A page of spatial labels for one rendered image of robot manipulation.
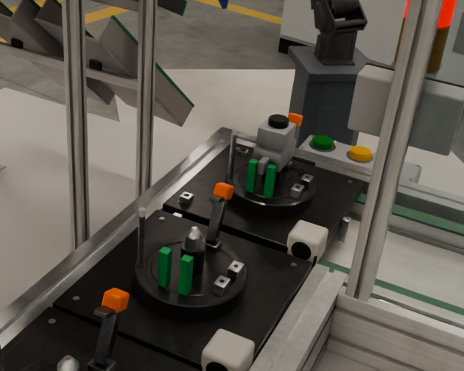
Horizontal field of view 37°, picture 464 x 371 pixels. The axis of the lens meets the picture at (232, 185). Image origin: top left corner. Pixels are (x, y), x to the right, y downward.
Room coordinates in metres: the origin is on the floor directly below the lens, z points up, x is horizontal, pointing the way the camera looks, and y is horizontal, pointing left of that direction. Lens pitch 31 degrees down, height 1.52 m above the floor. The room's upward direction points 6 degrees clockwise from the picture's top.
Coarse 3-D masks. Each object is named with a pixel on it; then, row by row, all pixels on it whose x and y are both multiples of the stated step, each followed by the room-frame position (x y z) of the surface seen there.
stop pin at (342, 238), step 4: (344, 216) 0.87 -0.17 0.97; (348, 216) 0.87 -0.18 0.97; (344, 220) 0.86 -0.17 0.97; (348, 220) 0.86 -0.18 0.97; (344, 224) 0.86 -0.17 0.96; (348, 224) 0.86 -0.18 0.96; (340, 228) 0.86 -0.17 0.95; (344, 228) 0.86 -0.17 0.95; (348, 228) 0.86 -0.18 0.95; (340, 232) 0.86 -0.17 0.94; (344, 232) 0.86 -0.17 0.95; (340, 236) 0.86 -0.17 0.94; (344, 236) 0.86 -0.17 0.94; (340, 240) 0.86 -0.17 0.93; (344, 240) 0.86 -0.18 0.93
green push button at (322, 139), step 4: (316, 136) 1.12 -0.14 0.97; (320, 136) 1.12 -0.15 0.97; (324, 136) 1.12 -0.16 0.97; (312, 140) 1.10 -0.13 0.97; (316, 140) 1.10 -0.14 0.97; (320, 140) 1.10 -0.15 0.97; (324, 140) 1.11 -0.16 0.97; (328, 140) 1.11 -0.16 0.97; (332, 140) 1.11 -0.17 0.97; (312, 144) 1.10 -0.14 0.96; (316, 144) 1.09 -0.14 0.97; (320, 144) 1.09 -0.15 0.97; (324, 144) 1.09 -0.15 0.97; (328, 144) 1.09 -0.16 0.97; (332, 144) 1.10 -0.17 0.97; (316, 148) 1.09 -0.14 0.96; (320, 148) 1.09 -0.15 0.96; (324, 148) 1.09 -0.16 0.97; (328, 148) 1.09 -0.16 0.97; (332, 148) 1.10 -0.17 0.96
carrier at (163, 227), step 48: (144, 240) 0.75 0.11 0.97; (192, 240) 0.67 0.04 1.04; (240, 240) 0.78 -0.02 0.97; (96, 288) 0.65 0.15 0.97; (144, 288) 0.63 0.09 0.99; (192, 288) 0.64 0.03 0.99; (240, 288) 0.65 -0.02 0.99; (288, 288) 0.68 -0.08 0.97; (144, 336) 0.57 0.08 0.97; (192, 336) 0.58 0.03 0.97; (240, 336) 0.57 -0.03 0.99
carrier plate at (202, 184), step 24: (240, 144) 1.06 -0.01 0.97; (216, 168) 0.97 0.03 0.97; (312, 168) 1.00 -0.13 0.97; (192, 192) 0.89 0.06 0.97; (336, 192) 0.93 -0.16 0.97; (360, 192) 0.96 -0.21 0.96; (192, 216) 0.83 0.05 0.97; (240, 216) 0.83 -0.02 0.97; (264, 216) 0.84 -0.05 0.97; (288, 216) 0.85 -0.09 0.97; (312, 216) 0.85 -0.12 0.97; (336, 216) 0.86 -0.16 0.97; (264, 240) 0.79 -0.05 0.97; (312, 264) 0.76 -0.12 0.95
